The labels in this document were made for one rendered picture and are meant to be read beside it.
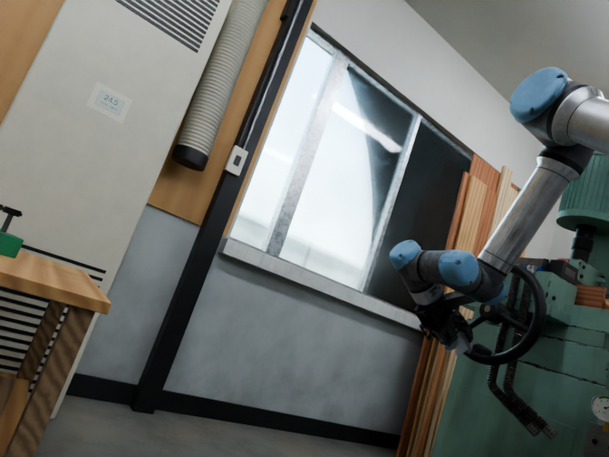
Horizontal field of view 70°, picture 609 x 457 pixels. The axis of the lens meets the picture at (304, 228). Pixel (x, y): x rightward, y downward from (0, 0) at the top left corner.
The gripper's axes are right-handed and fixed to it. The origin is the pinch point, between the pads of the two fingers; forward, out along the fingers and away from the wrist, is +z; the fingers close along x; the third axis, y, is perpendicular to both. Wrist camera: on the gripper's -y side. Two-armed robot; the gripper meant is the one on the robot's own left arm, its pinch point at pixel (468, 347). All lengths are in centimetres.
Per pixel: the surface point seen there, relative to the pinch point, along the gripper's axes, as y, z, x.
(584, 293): -38.2, 13.9, 8.5
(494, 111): -228, 28, -142
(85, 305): 60, -67, -17
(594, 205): -64, 2, 4
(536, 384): -9.5, 22.1, 5.5
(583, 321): -26.3, 12.3, 13.6
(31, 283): 64, -77, -17
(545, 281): -27.8, 0.5, 6.8
